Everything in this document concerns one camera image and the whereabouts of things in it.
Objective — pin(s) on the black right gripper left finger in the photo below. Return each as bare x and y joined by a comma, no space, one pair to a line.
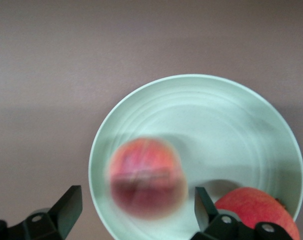
64,212

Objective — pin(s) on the pink yellow peach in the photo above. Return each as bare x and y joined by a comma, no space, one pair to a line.
146,180

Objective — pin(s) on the light green plate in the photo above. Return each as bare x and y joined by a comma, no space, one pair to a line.
216,125

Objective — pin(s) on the brown table cover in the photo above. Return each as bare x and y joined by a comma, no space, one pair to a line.
54,75

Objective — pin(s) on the red pomegranate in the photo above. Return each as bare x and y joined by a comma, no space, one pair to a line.
249,205

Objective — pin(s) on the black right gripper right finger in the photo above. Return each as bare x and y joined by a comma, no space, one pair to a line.
206,215

